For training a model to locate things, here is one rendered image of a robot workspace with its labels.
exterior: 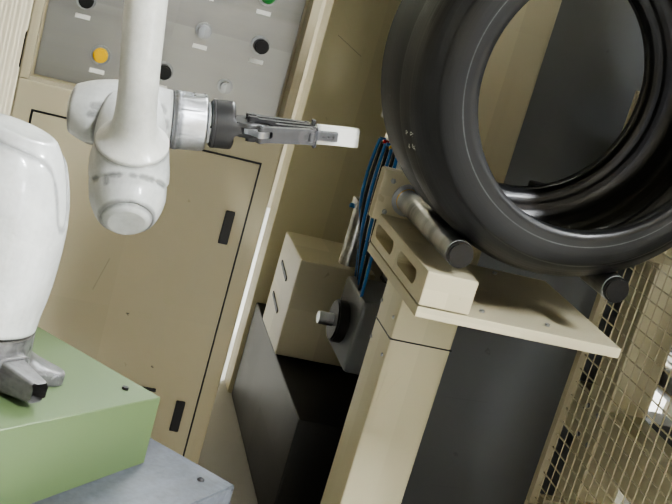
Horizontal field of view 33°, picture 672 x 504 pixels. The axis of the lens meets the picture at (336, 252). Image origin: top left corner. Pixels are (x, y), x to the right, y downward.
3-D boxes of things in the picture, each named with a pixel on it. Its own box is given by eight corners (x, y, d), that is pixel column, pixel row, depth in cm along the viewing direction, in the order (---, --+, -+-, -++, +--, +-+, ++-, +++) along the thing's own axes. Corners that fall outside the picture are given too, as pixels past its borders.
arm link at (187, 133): (172, 85, 178) (210, 89, 180) (167, 142, 181) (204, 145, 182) (175, 94, 170) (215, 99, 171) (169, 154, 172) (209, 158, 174)
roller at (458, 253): (416, 185, 213) (421, 208, 215) (393, 192, 213) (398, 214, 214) (471, 238, 180) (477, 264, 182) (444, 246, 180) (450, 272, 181)
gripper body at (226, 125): (213, 103, 172) (274, 110, 174) (208, 94, 179) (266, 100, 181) (207, 152, 174) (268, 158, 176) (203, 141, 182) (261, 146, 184)
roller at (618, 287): (556, 222, 221) (549, 244, 222) (534, 218, 219) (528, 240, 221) (633, 280, 188) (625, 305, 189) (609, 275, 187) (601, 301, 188)
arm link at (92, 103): (167, 125, 183) (166, 179, 173) (67, 115, 179) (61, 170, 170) (174, 70, 175) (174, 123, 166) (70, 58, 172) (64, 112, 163)
